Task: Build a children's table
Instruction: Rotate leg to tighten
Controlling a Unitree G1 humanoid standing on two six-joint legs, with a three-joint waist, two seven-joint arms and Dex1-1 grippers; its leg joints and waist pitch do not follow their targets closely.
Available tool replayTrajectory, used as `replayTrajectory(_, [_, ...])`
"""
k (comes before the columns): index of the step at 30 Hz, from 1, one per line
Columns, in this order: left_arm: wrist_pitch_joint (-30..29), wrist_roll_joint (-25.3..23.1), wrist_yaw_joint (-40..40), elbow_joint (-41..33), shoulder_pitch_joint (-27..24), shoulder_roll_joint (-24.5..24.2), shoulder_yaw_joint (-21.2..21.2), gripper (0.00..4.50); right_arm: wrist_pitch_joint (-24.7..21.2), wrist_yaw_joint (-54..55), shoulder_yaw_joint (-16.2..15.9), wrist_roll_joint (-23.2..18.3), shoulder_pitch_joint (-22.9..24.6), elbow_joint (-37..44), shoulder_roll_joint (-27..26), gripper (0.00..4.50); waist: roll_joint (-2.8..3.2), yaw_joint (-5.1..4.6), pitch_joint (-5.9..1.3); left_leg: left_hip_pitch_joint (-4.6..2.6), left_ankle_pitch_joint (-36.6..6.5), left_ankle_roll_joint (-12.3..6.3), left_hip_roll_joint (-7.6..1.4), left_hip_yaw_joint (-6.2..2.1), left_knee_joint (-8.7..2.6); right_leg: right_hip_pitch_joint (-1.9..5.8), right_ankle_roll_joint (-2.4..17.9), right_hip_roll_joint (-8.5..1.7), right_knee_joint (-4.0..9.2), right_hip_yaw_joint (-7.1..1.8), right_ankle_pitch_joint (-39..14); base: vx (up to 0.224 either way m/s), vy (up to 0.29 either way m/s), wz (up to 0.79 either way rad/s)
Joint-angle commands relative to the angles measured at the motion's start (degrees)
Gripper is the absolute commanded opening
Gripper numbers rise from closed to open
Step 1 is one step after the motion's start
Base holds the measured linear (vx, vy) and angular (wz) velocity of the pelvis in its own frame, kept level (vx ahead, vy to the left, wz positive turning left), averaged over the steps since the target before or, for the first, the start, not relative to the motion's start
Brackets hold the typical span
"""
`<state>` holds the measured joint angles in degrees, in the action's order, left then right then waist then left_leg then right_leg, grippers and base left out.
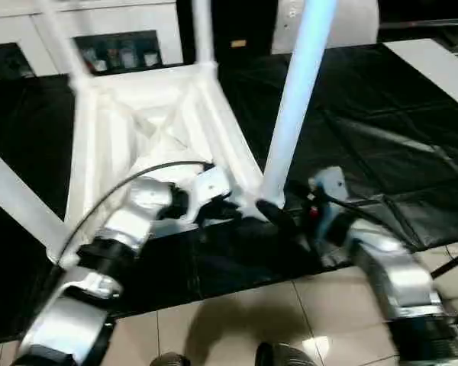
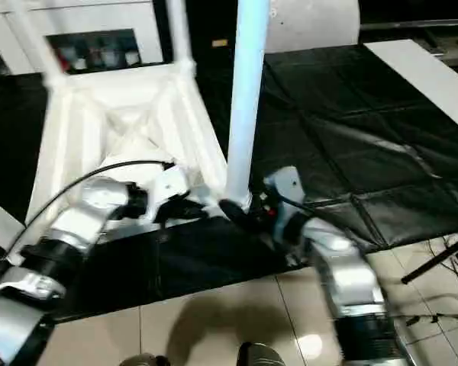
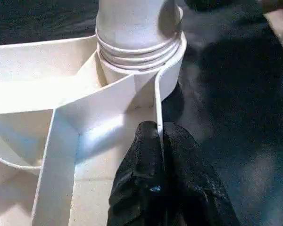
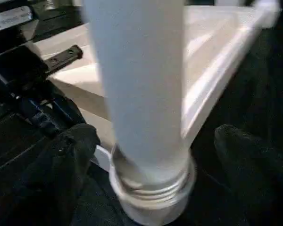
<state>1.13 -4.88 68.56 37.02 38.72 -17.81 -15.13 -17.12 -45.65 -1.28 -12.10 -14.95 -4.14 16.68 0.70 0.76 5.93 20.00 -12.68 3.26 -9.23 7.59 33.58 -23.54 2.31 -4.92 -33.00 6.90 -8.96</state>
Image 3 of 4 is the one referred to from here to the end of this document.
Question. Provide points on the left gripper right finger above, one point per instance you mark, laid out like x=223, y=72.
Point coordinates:
x=193, y=188

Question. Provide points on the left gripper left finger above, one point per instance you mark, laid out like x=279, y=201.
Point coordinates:
x=141, y=181

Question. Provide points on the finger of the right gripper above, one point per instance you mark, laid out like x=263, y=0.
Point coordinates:
x=202, y=4

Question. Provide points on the white plastic table leg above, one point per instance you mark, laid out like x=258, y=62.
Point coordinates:
x=132, y=28

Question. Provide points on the white plastic table top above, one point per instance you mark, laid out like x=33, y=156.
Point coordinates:
x=26, y=82

